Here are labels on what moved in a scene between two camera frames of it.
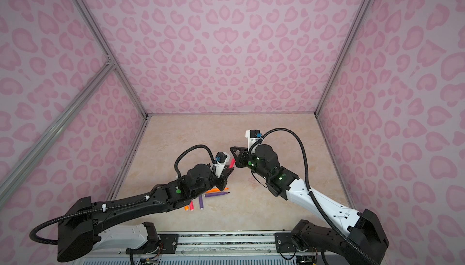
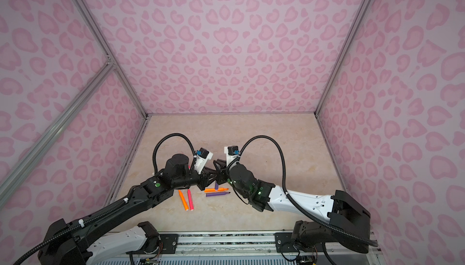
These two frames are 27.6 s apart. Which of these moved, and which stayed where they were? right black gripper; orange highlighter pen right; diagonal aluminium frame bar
Moved: right black gripper
Stayed: orange highlighter pen right; diagonal aluminium frame bar
